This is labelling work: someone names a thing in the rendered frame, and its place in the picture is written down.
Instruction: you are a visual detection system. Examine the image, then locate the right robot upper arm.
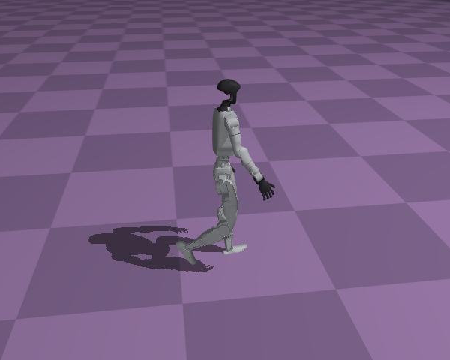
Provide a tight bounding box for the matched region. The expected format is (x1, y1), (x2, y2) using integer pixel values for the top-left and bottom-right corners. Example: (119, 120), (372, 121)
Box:
(224, 115), (245, 158)

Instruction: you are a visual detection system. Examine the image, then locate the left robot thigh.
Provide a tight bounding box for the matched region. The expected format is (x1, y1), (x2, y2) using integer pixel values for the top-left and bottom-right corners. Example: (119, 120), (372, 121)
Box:
(217, 167), (237, 220)

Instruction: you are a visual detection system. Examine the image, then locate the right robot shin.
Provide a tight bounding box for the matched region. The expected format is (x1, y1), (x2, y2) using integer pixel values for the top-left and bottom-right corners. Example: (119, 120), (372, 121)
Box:
(185, 225), (232, 251)

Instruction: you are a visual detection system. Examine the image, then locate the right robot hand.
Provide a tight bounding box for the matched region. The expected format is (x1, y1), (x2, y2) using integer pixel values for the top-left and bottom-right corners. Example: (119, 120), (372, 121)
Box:
(253, 173), (275, 201)

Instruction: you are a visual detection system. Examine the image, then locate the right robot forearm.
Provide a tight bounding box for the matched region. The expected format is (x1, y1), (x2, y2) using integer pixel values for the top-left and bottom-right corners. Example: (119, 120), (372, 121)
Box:
(239, 148), (263, 182)

